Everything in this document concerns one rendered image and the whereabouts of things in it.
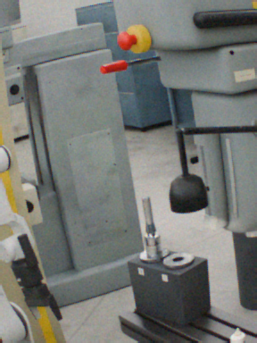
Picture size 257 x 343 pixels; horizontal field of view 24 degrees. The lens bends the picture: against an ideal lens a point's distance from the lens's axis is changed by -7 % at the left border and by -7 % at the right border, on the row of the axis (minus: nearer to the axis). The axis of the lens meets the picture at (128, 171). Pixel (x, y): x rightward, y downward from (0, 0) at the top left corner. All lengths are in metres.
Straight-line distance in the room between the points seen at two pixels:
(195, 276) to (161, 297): 0.13
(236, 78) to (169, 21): 0.17
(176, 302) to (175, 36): 0.91
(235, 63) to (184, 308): 0.85
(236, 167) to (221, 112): 0.11
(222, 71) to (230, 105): 0.10
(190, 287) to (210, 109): 0.65
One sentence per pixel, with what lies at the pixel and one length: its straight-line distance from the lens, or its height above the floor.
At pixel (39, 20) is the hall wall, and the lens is 10.90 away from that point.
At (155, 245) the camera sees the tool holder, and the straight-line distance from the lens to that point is 1.84.
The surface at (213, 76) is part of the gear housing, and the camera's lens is 1.20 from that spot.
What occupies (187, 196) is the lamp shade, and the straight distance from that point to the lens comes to 1.15.
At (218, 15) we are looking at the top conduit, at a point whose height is 1.80.
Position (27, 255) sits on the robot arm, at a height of 1.18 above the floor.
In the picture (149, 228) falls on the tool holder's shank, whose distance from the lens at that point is 1.83.
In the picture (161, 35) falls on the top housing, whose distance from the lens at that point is 1.14.
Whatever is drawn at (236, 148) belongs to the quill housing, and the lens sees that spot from 1.27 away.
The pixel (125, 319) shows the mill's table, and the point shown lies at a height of 0.90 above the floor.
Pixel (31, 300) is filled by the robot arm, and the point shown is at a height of 1.02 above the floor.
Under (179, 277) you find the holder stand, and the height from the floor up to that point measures 1.08.
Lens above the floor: 1.83
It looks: 15 degrees down
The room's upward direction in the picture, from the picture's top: 10 degrees counter-clockwise
